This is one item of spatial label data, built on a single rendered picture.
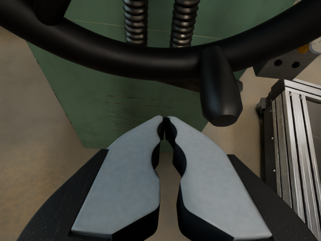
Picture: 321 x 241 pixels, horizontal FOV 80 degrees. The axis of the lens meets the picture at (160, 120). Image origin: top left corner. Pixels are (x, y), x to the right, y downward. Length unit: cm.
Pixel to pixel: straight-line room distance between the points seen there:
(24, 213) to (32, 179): 12
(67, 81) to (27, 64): 74
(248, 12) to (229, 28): 3
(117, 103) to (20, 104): 63
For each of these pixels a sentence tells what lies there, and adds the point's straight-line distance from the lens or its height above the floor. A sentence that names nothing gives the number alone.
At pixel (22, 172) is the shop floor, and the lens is 92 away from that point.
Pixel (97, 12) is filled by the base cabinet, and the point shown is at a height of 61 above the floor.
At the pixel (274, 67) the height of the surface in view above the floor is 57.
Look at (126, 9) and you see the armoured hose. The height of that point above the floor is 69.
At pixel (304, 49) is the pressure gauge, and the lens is 41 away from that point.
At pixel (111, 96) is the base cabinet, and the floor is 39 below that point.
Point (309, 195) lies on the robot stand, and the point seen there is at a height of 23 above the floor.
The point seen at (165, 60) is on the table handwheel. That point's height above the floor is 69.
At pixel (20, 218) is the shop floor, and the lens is 88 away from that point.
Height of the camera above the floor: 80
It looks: 59 degrees down
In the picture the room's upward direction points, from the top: 15 degrees clockwise
